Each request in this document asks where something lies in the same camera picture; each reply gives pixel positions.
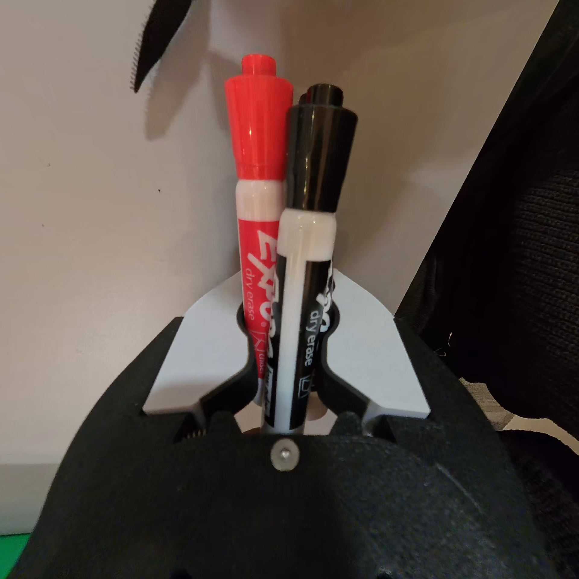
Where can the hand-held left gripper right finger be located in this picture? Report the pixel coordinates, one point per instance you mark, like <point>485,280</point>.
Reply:
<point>375,362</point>

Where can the red dry erase marker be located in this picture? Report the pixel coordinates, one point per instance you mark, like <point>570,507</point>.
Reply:
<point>258,135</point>

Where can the green cloth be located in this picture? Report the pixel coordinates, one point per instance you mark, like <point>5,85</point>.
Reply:
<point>13,556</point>

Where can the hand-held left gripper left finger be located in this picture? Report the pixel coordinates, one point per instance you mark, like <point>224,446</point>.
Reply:
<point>199,362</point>

